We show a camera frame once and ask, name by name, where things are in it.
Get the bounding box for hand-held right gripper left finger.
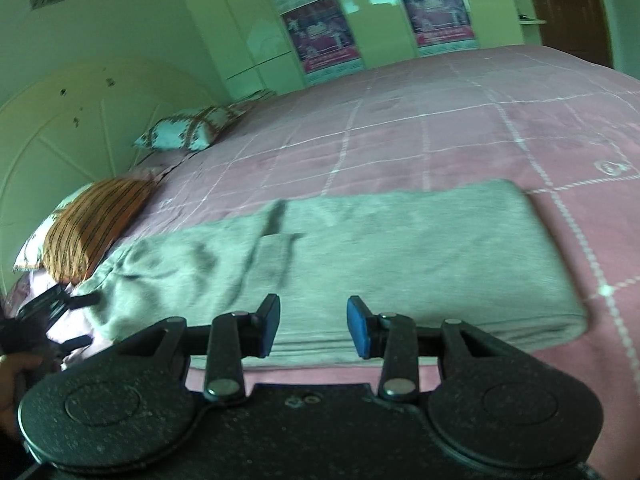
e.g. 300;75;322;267
116;294;281;403

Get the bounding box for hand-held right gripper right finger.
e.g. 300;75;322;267
347;296;508;403

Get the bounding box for grey pants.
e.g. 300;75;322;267
75;178;590;368

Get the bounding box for person's left hand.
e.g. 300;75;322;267
0;354;46;436

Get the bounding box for pink pillow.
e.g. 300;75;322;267
5;265;68;311

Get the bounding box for white teal patterned pillow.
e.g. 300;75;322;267
12;195;76;273
132;101;261;152

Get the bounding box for orange striped pillow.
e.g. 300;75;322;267
42;177;158;286

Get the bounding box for cream wooden headboard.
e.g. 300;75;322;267
0;57;231;301

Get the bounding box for bed with pink checked bedspread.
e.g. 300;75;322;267
0;44;640;411

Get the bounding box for cream glossy wardrobe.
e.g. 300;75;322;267
167;0;526;101

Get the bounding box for brown wooden door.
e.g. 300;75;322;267
522;0;616;68

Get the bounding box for purple wall poster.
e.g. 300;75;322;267
395;0;478;57
282;0;366;86

